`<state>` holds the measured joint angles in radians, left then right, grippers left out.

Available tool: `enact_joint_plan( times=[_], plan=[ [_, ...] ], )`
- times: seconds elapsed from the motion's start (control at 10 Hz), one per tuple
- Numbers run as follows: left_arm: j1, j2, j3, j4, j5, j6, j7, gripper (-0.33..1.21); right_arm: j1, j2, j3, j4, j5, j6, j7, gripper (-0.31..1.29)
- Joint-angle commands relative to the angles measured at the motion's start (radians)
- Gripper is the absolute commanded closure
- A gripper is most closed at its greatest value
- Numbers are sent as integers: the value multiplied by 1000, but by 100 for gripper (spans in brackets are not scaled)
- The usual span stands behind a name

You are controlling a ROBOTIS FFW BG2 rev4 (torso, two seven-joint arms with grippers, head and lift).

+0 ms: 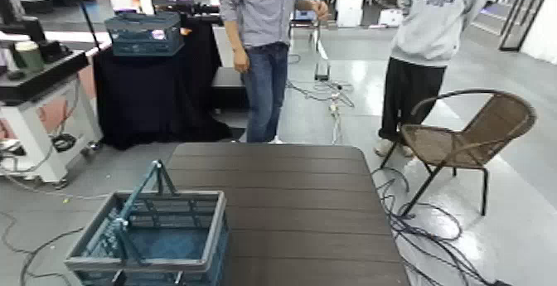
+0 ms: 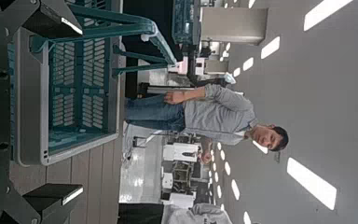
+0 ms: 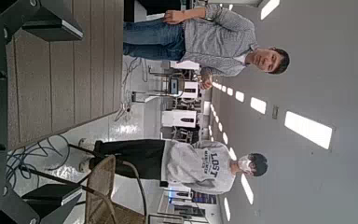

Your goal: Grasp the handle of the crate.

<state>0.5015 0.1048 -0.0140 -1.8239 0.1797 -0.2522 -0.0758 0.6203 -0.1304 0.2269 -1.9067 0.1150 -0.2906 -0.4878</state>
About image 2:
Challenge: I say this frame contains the man in grey shirt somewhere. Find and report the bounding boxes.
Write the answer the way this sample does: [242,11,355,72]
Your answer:
[124,83,290,153]

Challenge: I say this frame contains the white pink cabinet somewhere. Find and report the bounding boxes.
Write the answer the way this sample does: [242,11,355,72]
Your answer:
[167,55,206,77]

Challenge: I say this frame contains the white hanging pillar block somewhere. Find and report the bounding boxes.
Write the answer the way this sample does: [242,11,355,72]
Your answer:
[200,7,269,46]

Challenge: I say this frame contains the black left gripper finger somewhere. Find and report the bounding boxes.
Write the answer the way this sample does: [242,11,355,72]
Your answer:
[22,183,84,224]
[22,0,83,40]

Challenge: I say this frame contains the white machine with black mark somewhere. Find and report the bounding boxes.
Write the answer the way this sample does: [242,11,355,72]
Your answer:
[162,142,201,163]

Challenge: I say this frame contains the dark teal folding crate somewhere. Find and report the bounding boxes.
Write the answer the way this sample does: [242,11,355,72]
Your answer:
[172,0,202,47]

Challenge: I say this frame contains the table with black cloth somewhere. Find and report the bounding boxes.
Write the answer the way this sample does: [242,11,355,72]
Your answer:
[121,0,186,101]

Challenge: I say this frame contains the black metal frame rack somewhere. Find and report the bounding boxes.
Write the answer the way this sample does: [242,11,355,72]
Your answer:
[172,161,201,194]

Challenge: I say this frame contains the white box machine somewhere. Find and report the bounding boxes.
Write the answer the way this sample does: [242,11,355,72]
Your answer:
[161,190,197,209]

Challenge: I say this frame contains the teal grey crate with handle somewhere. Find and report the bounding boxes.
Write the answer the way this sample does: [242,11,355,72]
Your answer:
[7,0,183,166]

